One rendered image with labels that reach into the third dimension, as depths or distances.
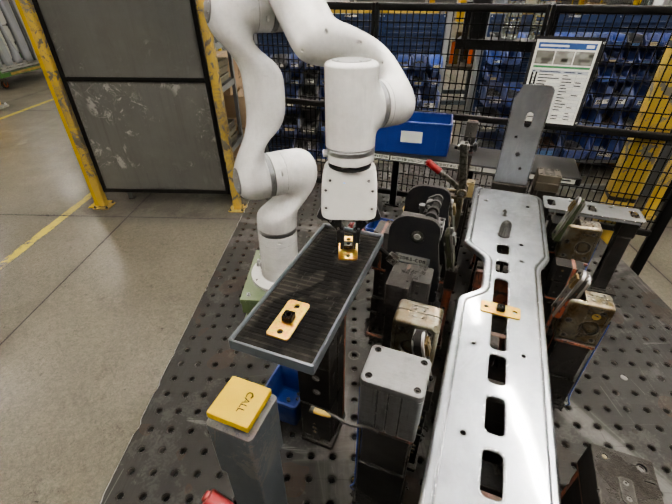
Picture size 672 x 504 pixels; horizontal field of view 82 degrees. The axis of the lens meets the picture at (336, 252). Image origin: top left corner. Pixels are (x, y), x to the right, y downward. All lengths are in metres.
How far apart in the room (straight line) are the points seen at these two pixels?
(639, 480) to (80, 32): 3.53
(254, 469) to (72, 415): 1.71
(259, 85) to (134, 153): 2.68
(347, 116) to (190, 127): 2.76
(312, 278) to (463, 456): 0.37
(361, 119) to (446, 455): 0.53
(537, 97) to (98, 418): 2.18
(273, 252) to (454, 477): 0.77
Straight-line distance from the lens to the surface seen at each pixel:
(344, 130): 0.63
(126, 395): 2.18
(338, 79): 0.62
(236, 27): 0.97
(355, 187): 0.68
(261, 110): 1.01
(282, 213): 1.11
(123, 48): 3.37
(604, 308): 0.99
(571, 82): 1.78
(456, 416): 0.73
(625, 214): 1.53
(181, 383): 1.19
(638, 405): 1.33
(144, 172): 3.65
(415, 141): 1.64
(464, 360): 0.81
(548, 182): 1.55
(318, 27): 0.72
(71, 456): 2.10
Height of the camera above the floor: 1.59
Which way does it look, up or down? 34 degrees down
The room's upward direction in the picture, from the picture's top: straight up
